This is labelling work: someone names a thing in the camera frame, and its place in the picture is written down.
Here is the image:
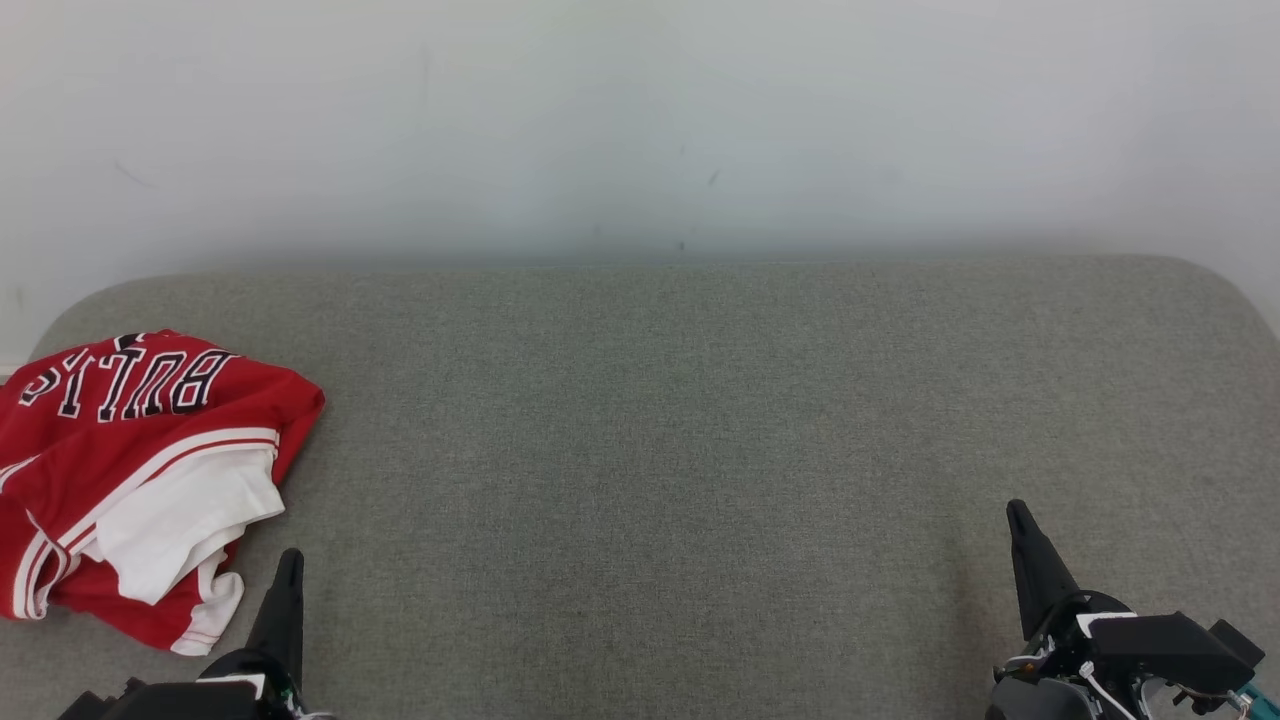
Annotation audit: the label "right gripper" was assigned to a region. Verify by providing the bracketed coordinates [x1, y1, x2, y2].
[985, 498, 1133, 720]

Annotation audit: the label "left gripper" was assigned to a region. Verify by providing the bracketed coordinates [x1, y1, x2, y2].
[195, 548, 306, 720]

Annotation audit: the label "red shorts with white trim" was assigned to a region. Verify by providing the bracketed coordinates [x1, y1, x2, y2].
[45, 545, 246, 658]

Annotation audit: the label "red Bulls basketball jersey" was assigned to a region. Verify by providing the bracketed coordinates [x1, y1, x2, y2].
[0, 330, 326, 623]

